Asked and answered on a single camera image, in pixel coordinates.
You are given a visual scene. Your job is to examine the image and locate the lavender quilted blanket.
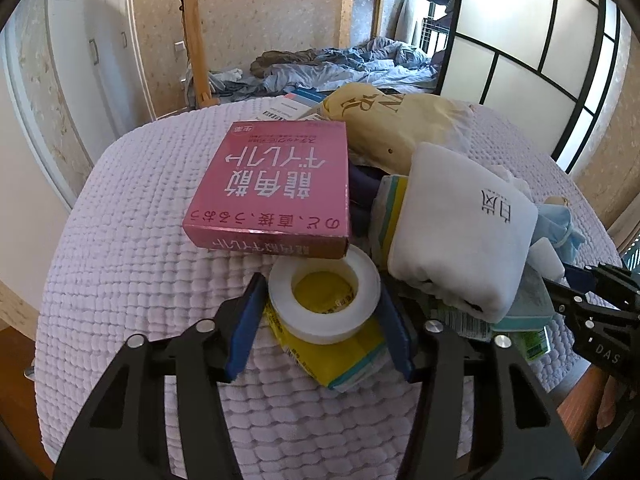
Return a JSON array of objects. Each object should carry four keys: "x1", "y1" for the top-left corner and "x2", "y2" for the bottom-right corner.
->
[{"x1": 34, "y1": 94, "x2": 622, "y2": 480}]

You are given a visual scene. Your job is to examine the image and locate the rumpled blue grey bedding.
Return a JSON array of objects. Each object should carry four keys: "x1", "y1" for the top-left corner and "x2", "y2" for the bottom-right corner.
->
[{"x1": 208, "y1": 37, "x2": 439, "y2": 103}]

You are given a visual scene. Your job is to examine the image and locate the blue face mask bundle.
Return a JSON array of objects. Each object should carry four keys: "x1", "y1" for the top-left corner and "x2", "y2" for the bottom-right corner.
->
[{"x1": 532, "y1": 203, "x2": 586, "y2": 263}]

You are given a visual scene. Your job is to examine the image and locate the shoji sliding screen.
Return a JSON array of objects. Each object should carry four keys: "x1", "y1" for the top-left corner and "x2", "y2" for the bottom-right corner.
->
[{"x1": 436, "y1": 0, "x2": 623, "y2": 172}]

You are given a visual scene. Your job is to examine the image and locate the pink medicine box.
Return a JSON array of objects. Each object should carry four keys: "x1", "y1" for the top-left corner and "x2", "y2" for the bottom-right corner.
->
[{"x1": 182, "y1": 120, "x2": 350, "y2": 259}]

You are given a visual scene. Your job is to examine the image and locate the yellow tissue pack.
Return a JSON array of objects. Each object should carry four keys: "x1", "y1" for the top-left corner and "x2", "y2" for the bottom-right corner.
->
[{"x1": 261, "y1": 268, "x2": 388, "y2": 394}]

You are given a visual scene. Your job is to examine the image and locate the yellow drawstring bag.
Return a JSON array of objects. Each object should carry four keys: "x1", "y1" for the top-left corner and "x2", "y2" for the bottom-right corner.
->
[{"x1": 320, "y1": 82, "x2": 474, "y2": 174}]

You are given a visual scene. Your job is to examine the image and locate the white barcode medicine box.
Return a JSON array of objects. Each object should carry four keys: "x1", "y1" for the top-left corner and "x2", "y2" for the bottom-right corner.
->
[{"x1": 256, "y1": 88, "x2": 326, "y2": 122}]

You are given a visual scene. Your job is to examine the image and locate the person right hand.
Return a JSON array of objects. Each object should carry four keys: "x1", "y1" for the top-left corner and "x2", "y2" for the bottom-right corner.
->
[{"x1": 597, "y1": 376, "x2": 625, "y2": 430}]

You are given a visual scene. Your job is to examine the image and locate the wooden bunk bed post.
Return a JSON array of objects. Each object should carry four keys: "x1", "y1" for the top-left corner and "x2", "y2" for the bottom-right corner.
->
[{"x1": 182, "y1": 0, "x2": 219, "y2": 108}]

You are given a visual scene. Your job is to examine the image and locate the white cloth pouch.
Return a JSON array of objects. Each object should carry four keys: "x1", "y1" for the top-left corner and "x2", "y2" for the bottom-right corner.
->
[{"x1": 387, "y1": 143, "x2": 538, "y2": 323}]

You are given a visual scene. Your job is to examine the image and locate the white tape roll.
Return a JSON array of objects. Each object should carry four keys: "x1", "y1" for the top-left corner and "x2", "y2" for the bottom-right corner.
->
[{"x1": 268, "y1": 246, "x2": 381, "y2": 344}]

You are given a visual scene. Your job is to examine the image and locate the white wardrobe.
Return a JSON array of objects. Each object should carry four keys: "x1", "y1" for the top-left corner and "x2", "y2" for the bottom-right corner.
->
[{"x1": 46, "y1": 0, "x2": 154, "y2": 162}]

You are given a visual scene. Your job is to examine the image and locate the white tissue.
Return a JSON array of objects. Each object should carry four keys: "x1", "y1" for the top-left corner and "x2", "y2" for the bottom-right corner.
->
[{"x1": 527, "y1": 237, "x2": 565, "y2": 282}]

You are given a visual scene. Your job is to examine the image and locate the brown wooden table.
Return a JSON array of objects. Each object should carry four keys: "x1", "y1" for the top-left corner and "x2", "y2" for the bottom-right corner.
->
[{"x1": 558, "y1": 365, "x2": 608, "y2": 448}]

